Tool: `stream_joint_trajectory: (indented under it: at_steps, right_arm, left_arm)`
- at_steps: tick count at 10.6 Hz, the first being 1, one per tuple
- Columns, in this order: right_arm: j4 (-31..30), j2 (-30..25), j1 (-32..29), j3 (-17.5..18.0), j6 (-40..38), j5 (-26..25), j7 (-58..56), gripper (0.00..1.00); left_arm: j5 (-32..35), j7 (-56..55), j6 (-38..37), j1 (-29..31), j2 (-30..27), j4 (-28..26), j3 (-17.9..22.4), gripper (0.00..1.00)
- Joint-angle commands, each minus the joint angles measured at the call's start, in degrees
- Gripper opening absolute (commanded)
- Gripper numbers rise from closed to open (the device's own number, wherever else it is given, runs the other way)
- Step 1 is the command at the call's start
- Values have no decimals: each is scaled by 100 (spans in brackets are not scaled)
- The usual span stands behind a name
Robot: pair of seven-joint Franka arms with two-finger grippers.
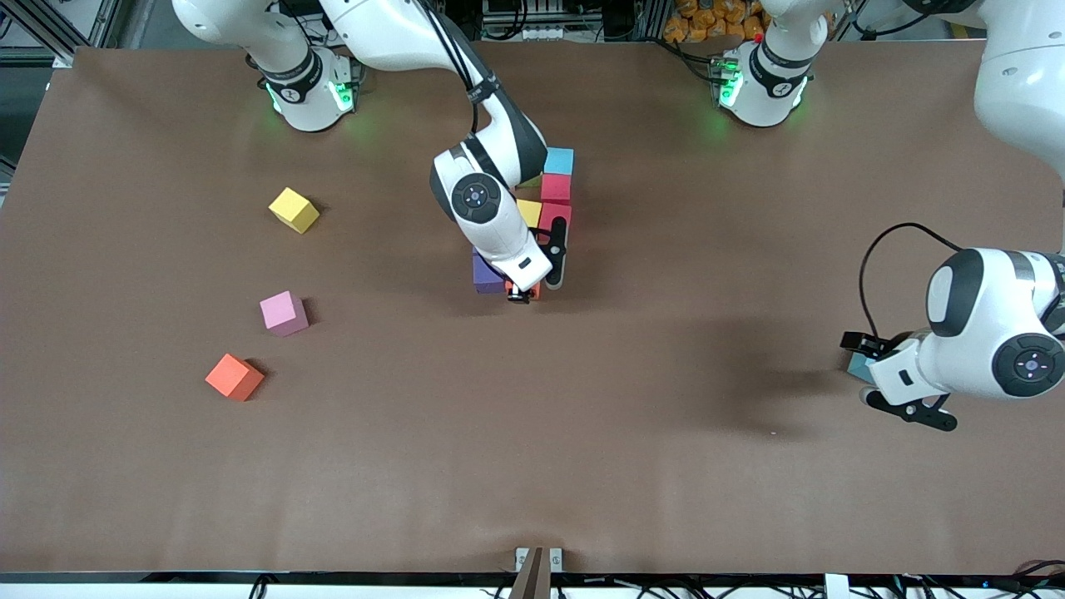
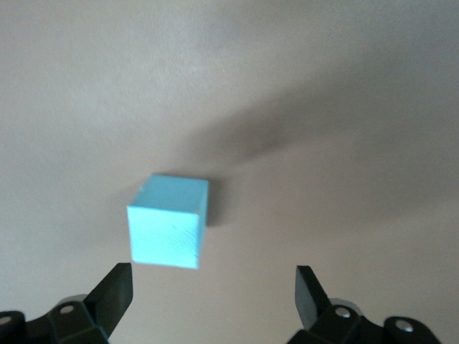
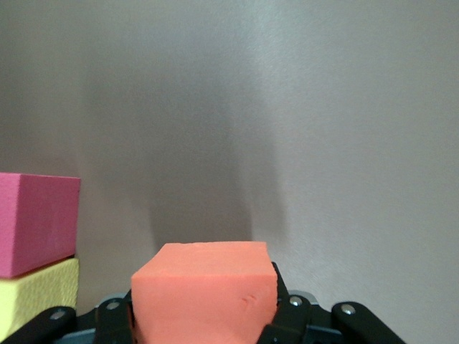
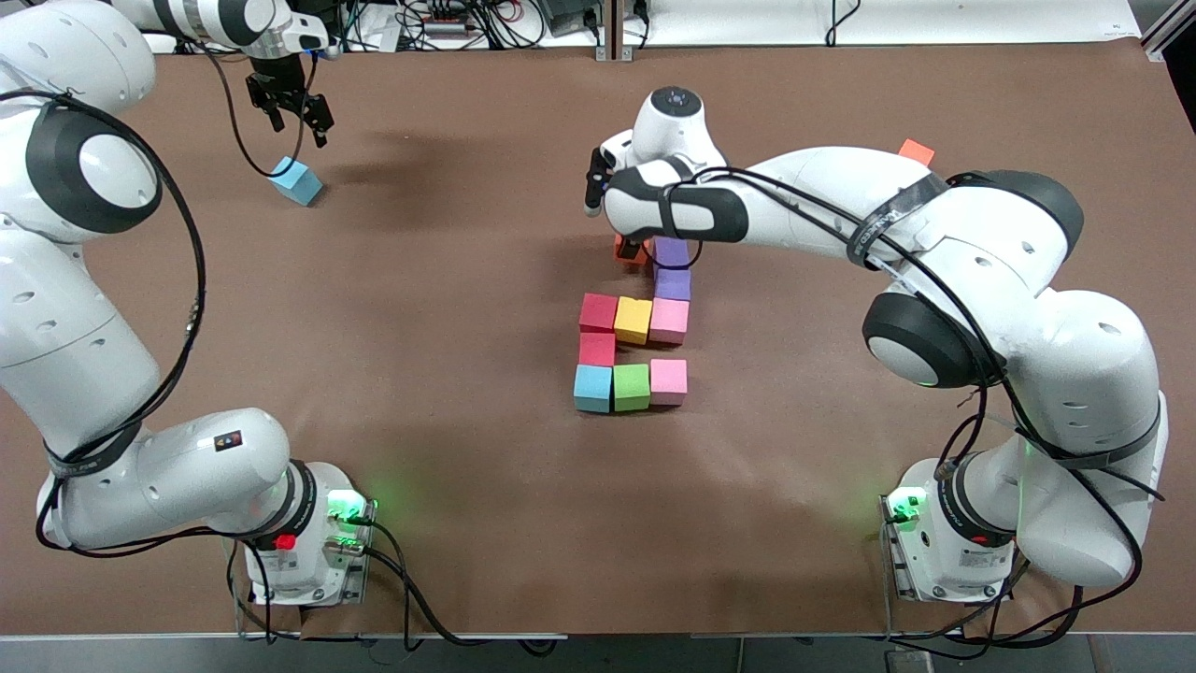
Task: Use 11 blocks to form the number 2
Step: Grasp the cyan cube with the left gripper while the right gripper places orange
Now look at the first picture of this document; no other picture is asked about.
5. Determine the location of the purple foam cube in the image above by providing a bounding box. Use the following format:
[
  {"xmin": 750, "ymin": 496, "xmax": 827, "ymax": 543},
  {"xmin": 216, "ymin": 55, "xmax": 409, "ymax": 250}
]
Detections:
[{"xmin": 472, "ymin": 250, "xmax": 507, "ymax": 295}]

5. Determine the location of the pink foam cube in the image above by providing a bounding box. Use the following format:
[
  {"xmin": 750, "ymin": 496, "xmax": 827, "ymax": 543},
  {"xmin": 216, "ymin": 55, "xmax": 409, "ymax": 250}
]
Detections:
[{"xmin": 259, "ymin": 290, "xmax": 310, "ymax": 338}]

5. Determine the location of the brown paper table cover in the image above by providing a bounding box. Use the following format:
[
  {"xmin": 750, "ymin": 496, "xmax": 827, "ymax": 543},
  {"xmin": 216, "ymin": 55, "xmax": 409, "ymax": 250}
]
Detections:
[{"xmin": 0, "ymin": 40, "xmax": 1065, "ymax": 577}]

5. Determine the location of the grey equipment box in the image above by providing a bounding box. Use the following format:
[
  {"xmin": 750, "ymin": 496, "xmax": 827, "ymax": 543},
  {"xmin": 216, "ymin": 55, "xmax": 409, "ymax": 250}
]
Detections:
[{"xmin": 483, "ymin": 0, "xmax": 602, "ymax": 42}]

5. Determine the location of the brown pointed pole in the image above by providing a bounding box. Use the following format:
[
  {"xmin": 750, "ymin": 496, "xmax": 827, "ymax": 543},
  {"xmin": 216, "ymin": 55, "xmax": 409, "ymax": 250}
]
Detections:
[{"xmin": 508, "ymin": 547, "xmax": 552, "ymax": 599}]

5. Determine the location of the pile of orange objects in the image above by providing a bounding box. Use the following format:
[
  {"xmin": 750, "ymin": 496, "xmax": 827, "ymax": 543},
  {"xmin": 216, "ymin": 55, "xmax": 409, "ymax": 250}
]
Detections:
[{"xmin": 663, "ymin": 0, "xmax": 766, "ymax": 44}]

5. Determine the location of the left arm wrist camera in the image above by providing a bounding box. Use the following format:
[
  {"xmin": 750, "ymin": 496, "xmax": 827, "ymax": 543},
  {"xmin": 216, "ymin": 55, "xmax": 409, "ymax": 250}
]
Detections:
[{"xmin": 864, "ymin": 388, "xmax": 959, "ymax": 433}]

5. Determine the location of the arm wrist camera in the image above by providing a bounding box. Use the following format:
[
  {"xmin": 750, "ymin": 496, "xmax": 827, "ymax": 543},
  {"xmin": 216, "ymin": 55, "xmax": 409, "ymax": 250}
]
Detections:
[
  {"xmin": 864, "ymin": 388, "xmax": 959, "ymax": 433},
  {"xmin": 542, "ymin": 215, "xmax": 571, "ymax": 292}
]

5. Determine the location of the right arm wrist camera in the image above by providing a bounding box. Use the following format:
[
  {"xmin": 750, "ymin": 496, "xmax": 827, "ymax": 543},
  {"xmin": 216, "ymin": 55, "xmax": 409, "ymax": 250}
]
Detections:
[{"xmin": 542, "ymin": 215, "xmax": 571, "ymax": 292}]

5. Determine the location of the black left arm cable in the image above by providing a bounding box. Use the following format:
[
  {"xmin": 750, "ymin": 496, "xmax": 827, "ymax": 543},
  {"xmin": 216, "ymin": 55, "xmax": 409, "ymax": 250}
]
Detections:
[{"xmin": 857, "ymin": 221, "xmax": 966, "ymax": 338}]

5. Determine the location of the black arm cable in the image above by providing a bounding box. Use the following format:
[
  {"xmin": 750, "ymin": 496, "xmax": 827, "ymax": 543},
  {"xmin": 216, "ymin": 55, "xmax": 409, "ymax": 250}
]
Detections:
[
  {"xmin": 857, "ymin": 221, "xmax": 966, "ymax": 338},
  {"xmin": 424, "ymin": 0, "xmax": 575, "ymax": 267}
]

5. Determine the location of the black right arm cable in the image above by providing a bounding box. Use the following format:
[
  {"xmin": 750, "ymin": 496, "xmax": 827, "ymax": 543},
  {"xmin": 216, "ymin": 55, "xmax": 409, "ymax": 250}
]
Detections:
[{"xmin": 424, "ymin": 0, "xmax": 575, "ymax": 267}]

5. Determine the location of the black cable bundle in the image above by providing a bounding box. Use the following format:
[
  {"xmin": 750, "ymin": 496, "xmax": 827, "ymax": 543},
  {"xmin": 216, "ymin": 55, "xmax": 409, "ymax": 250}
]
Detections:
[{"xmin": 1008, "ymin": 559, "xmax": 1065, "ymax": 594}]

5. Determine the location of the black table edge rail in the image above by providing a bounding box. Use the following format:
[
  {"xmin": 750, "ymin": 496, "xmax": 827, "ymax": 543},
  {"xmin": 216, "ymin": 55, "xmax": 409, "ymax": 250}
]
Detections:
[{"xmin": 0, "ymin": 571, "xmax": 1065, "ymax": 584}]

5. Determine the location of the aluminium frame profile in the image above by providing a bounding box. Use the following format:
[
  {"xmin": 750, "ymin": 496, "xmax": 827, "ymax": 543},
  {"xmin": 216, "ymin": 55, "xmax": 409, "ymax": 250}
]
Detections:
[{"xmin": 0, "ymin": 0, "xmax": 126, "ymax": 67}]

